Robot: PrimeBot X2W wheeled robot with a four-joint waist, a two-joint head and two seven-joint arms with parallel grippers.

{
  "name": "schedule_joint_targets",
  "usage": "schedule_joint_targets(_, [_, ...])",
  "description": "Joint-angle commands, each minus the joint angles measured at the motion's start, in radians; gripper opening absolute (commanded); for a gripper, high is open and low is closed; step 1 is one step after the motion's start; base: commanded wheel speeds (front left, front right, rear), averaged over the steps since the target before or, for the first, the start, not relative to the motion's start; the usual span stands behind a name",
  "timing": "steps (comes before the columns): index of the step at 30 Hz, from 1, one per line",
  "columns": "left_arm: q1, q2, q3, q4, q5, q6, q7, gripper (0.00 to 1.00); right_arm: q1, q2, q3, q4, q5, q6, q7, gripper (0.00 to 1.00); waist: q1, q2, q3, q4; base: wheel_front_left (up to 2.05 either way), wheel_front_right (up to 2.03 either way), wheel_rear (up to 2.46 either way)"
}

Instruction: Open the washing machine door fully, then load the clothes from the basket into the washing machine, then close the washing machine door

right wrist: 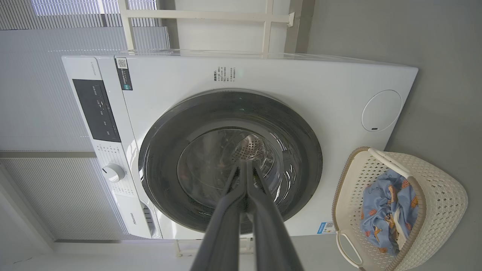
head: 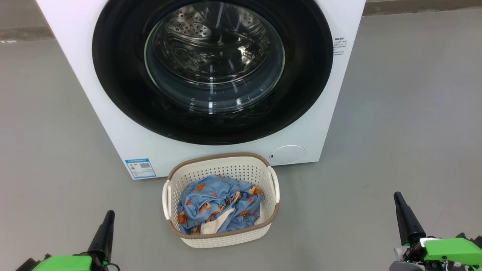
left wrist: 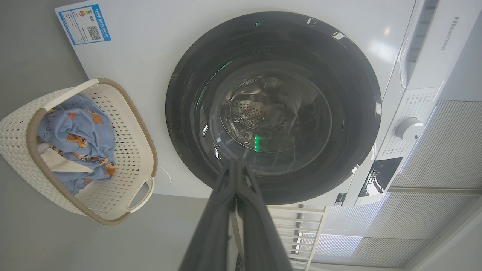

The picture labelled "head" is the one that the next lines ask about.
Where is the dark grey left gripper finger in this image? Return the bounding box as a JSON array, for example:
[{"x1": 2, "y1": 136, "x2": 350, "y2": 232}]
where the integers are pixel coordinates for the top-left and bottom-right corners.
[{"x1": 87, "y1": 210, "x2": 115, "y2": 264}]

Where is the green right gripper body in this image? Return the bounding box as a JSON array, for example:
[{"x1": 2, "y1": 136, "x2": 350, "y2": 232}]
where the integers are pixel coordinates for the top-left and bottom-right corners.
[{"x1": 389, "y1": 237, "x2": 482, "y2": 271}]

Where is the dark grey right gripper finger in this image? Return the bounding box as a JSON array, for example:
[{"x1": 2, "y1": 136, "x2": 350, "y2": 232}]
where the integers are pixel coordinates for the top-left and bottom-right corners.
[{"x1": 394, "y1": 192, "x2": 427, "y2": 247}]

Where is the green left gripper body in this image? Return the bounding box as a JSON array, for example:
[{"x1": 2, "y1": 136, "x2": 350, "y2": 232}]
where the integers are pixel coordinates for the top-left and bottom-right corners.
[{"x1": 32, "y1": 253, "x2": 113, "y2": 271}]

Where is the blue and cream garment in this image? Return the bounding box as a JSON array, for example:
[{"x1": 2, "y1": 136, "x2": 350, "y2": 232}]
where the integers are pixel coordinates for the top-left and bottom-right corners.
[{"x1": 201, "y1": 211, "x2": 241, "y2": 235}]

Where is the blue bear print garment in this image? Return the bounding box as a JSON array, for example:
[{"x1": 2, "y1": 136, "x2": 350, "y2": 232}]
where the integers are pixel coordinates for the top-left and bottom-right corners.
[{"x1": 177, "y1": 174, "x2": 263, "y2": 234}]

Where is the black glass washer door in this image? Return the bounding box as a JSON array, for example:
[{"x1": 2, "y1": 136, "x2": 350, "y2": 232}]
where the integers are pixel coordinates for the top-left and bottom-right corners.
[{"x1": 92, "y1": 0, "x2": 334, "y2": 146}]

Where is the white front-load washing machine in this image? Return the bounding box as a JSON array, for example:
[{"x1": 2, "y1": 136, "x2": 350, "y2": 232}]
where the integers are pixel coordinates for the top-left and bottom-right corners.
[{"x1": 36, "y1": 0, "x2": 366, "y2": 180}]

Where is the steel washing machine drum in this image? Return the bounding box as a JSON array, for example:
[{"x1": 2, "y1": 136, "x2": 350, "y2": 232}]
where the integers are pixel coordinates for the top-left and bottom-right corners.
[{"x1": 145, "y1": 2, "x2": 285, "y2": 113}]

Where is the blue energy label sticker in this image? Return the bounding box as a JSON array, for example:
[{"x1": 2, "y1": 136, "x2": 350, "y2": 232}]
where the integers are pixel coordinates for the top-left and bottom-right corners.
[{"x1": 125, "y1": 158, "x2": 157, "y2": 179}]

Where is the round white filter cover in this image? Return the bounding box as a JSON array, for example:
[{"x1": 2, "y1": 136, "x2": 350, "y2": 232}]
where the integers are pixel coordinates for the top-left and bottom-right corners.
[{"x1": 269, "y1": 145, "x2": 306, "y2": 165}]

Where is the cream basket with brown rim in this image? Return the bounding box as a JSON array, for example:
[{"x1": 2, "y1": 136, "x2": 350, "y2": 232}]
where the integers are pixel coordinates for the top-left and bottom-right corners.
[{"x1": 162, "y1": 152, "x2": 281, "y2": 249}]

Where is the black text warning label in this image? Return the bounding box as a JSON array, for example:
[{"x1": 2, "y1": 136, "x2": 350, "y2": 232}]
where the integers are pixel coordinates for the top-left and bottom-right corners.
[{"x1": 333, "y1": 37, "x2": 348, "y2": 56}]

